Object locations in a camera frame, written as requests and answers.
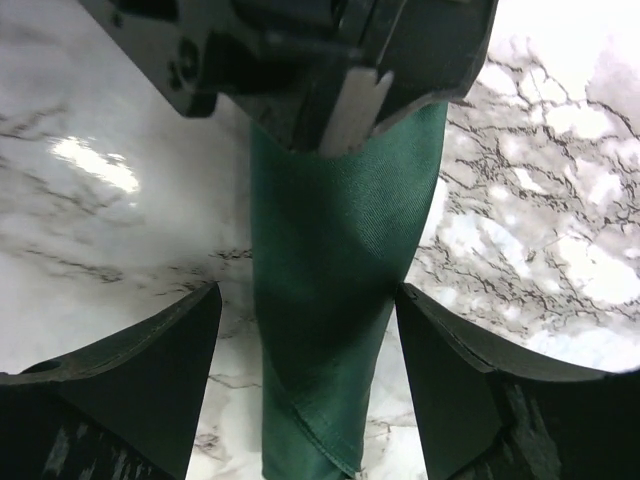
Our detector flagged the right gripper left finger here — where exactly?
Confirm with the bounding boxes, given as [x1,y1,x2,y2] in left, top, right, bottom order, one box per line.
[1,283,222,479]

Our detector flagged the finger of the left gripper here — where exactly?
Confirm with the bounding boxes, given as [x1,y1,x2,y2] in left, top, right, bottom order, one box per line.
[359,1,498,135]

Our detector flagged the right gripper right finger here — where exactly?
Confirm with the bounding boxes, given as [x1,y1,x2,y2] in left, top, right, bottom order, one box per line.
[396,284,639,480]

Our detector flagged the dark green cloth napkin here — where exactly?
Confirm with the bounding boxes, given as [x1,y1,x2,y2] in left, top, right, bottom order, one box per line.
[250,103,448,479]

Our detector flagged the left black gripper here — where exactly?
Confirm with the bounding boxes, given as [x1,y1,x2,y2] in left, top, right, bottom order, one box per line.
[81,1,363,153]

